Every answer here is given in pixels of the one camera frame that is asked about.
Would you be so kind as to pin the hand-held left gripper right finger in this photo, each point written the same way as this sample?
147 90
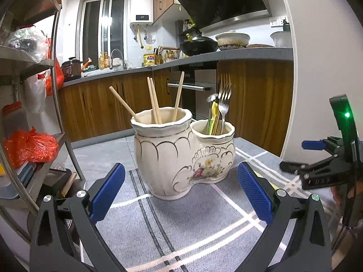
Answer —
255 192

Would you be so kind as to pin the clear plastic bag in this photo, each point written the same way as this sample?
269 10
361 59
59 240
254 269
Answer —
25 41

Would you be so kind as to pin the built-in steel oven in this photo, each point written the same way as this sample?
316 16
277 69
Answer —
204 79

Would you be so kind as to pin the yellow plastic spoon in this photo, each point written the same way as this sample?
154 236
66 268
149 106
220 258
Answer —
214 110

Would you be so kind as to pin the yellow green silicone spatula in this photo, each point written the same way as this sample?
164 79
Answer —
210 126

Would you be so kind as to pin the yellow tin can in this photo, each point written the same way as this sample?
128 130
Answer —
149 60

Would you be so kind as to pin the orange plastic bag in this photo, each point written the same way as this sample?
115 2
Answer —
28 148

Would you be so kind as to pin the electric pressure cooker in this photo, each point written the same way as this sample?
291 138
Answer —
71 69

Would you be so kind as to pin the white pot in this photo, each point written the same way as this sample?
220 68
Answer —
282 39

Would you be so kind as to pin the wooden kitchen cabinets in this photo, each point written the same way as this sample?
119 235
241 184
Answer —
93 110

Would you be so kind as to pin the hanging red plastic bag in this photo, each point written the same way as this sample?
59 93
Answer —
58 76

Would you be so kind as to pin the amber glass jar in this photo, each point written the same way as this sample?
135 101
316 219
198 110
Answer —
107 61
101 61

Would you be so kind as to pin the white wall water heater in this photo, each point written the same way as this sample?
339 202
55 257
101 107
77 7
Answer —
141 8

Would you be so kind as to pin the chrome sink faucet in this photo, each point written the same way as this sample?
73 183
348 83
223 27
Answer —
124 62

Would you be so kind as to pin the white plastic bag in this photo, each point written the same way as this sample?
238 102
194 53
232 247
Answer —
35 90

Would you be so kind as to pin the metal shelf rack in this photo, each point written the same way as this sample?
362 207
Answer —
19 55

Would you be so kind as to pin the plastic container orange lid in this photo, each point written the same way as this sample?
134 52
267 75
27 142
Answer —
14 119

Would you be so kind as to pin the black range hood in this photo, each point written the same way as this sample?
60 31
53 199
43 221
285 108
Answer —
221 0

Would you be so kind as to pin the cream ceramic double utensil holder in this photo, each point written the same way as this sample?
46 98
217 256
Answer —
158 164

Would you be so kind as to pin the black wok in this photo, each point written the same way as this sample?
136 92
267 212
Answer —
198 46

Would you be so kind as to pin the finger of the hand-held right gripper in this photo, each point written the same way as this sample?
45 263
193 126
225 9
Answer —
320 172
313 145

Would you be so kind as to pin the grey plaid tablecloth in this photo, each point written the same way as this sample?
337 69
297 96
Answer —
175 226

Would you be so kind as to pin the clay cooking pot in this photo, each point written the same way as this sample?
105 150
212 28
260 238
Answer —
232 39

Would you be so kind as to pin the gold fork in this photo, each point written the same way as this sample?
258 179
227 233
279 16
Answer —
218 123

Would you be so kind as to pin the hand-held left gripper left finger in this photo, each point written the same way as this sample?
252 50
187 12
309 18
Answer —
109 189

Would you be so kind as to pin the grey kitchen countertop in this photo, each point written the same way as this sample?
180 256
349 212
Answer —
255 53

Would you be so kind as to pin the silver fork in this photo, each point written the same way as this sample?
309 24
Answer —
224 107

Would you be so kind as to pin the kitchen window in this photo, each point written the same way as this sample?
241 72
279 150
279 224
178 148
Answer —
93 28

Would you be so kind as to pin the wooden chopstick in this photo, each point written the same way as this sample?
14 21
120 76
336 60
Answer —
158 113
150 86
179 96
123 103

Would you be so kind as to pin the black wall spice rack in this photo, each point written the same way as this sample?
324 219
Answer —
184 28

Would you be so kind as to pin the white wall socket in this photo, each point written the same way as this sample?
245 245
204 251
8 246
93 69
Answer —
275 21

